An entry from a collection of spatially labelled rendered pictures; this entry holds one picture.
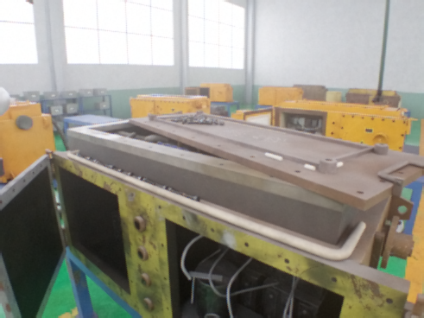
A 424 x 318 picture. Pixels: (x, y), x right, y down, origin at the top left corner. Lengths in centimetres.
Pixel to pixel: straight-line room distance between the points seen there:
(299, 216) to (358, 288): 19
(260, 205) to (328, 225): 17
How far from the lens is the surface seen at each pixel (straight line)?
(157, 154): 91
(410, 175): 76
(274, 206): 68
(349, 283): 60
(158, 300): 109
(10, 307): 114
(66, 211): 158
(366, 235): 72
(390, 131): 323
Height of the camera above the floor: 157
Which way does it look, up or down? 16 degrees down
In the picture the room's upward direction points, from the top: straight up
